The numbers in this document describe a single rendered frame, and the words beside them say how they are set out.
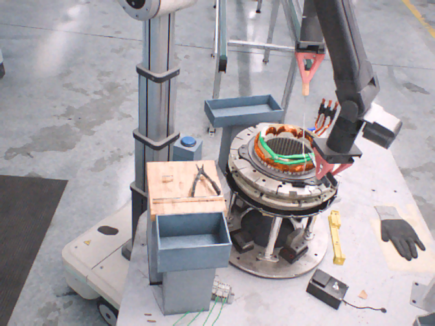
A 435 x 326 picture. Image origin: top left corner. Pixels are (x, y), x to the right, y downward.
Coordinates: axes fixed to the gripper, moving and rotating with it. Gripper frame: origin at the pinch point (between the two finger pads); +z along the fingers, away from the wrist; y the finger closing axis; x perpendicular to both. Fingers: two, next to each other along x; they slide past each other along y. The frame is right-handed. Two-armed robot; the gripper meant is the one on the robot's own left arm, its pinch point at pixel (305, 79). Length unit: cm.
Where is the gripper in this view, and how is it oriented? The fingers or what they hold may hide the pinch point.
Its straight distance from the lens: 118.0
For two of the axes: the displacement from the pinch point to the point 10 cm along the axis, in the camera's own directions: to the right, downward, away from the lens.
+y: 0.7, -3.0, 9.5
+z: -0.6, 9.5, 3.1
